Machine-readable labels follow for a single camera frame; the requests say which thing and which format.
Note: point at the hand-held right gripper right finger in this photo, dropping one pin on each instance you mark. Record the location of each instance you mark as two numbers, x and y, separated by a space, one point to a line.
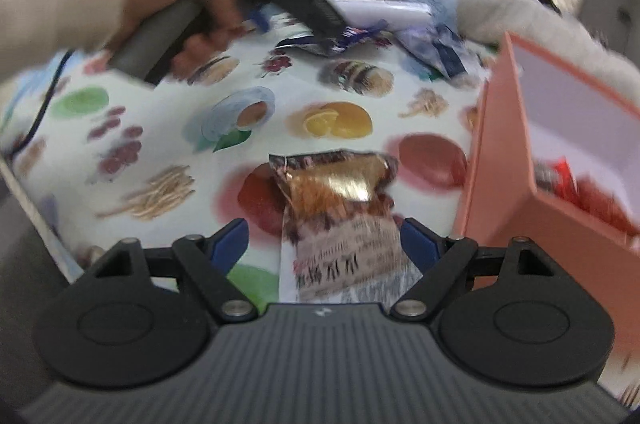
419 244

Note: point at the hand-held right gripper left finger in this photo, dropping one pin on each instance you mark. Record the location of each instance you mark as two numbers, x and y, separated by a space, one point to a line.
231 244

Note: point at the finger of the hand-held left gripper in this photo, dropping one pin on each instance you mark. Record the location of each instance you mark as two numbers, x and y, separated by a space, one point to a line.
315 12

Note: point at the dark blue snack packet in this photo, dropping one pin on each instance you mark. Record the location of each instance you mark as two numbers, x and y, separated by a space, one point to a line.
335 42

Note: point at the brown gold snack packet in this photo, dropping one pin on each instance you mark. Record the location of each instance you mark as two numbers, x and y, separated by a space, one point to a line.
330 204

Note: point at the pink cardboard box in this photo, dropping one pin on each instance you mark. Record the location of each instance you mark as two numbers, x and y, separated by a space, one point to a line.
495 164

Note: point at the red snack packet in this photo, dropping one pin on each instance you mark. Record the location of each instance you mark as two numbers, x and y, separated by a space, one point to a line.
555 181
605 209

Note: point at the white tube bottle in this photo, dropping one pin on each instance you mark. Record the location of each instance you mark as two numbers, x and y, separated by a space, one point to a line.
380 10

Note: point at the clear blue plastic bag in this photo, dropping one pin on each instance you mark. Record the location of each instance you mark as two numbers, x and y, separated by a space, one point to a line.
440 39

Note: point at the fruit print mat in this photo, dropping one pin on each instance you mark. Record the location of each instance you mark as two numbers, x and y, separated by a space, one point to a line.
175 104

